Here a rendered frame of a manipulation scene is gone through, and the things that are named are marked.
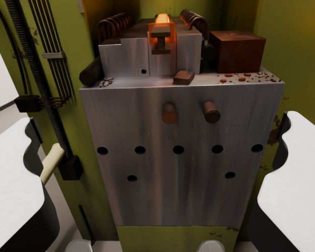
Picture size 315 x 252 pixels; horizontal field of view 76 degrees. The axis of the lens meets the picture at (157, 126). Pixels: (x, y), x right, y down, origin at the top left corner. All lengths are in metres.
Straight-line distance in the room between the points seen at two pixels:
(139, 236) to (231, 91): 0.53
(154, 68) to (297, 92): 0.44
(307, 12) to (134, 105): 0.46
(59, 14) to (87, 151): 0.43
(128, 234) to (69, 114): 0.42
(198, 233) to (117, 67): 0.54
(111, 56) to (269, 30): 0.39
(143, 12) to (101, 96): 0.55
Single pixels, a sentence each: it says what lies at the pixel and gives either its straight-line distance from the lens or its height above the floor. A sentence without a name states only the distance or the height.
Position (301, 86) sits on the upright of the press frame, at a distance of 0.71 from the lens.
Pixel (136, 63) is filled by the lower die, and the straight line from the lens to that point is 0.43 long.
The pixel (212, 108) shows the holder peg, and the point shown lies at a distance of 0.37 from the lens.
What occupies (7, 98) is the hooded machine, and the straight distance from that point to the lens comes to 3.02.
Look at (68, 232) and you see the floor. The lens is 1.33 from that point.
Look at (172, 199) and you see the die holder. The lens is 0.58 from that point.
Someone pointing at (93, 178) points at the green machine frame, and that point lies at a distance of 0.86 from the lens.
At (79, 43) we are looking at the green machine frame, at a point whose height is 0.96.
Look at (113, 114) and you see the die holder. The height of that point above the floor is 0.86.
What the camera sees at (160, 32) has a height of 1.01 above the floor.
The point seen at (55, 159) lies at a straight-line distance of 0.73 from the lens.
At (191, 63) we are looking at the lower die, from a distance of 0.43.
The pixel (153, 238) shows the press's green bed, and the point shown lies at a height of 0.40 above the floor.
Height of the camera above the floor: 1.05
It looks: 32 degrees down
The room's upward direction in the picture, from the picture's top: 3 degrees counter-clockwise
